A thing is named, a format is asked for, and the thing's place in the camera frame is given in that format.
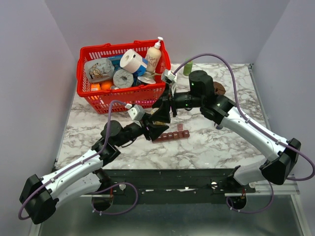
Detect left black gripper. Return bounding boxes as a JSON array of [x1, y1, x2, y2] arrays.
[[115, 113, 169, 148]]

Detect orange fruit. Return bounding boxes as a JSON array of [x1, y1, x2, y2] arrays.
[[100, 80, 114, 90]]

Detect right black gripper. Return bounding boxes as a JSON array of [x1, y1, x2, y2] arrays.
[[149, 83, 203, 124]]

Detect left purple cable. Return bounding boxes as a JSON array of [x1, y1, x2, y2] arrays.
[[18, 100, 140, 220]]

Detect red plastic shopping basket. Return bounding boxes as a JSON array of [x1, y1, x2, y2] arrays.
[[76, 39, 171, 114]]

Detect purple cable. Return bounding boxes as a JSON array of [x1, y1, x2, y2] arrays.
[[18, 100, 140, 220], [172, 53, 315, 213]]

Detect green lid of bottle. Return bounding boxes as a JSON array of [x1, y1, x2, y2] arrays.
[[183, 60, 193, 76]]

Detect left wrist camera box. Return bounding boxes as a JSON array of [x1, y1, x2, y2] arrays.
[[127, 105, 145, 121]]

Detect cream pump lotion bottle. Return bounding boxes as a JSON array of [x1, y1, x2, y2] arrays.
[[145, 36, 163, 72]]

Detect red weekly pill organizer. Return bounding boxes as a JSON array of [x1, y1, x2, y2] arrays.
[[153, 123, 190, 143]]

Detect grey toilet paper roll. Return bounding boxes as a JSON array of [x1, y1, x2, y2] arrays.
[[113, 69, 134, 89]]

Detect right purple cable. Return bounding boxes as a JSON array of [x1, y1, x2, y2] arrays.
[[172, 53, 315, 213]]

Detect beige jar brown lid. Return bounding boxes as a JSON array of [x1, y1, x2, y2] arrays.
[[213, 82, 226, 95]]

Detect white small pill bottle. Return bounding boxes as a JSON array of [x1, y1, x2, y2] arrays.
[[214, 124, 222, 130]]

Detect white toilet paper roll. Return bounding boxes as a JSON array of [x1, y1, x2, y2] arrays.
[[120, 49, 148, 76]]

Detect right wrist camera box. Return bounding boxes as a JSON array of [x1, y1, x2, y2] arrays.
[[161, 69, 177, 85]]

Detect clear pill bottle yellow pills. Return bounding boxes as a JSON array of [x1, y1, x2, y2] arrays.
[[151, 108, 166, 125]]

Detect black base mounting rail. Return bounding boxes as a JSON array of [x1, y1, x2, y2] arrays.
[[93, 169, 255, 205]]

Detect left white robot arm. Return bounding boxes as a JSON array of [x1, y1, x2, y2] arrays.
[[18, 109, 169, 224]]

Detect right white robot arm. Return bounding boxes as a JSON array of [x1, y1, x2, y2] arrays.
[[152, 69, 301, 193]]

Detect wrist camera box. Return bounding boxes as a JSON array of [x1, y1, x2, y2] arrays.
[[161, 69, 177, 85], [127, 105, 145, 121]]

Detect silver tin can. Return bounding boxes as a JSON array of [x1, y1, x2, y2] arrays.
[[136, 71, 161, 86]]

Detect orange small box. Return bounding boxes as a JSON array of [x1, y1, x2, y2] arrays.
[[91, 83, 101, 91]]

